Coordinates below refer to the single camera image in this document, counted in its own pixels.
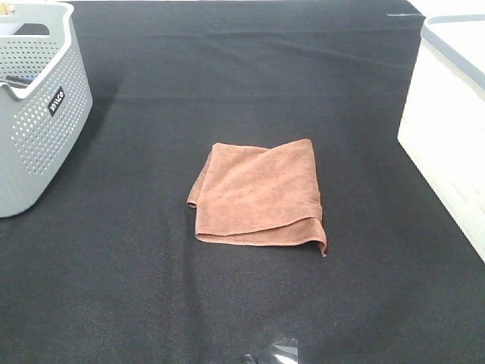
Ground dark items inside basket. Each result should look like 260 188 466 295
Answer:
1 75 33 89

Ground brown towel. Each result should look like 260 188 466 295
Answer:
187 139 327 254

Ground black table cloth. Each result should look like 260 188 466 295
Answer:
1 1 484 363

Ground white plastic storage box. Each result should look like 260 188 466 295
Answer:
397 14 484 256

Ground grey perforated plastic basket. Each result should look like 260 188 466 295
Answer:
1 2 92 218

